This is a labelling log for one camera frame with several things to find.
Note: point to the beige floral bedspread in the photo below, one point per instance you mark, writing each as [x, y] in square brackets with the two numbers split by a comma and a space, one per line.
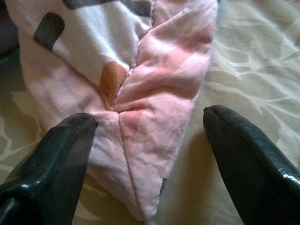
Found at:
[257, 70]

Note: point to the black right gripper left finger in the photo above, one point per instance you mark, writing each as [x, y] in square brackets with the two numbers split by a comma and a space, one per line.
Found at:
[47, 175]

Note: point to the pink cartoon print blanket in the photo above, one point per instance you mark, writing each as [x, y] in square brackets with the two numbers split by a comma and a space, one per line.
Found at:
[152, 82]

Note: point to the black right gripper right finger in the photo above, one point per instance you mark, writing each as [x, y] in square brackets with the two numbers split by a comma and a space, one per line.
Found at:
[255, 175]

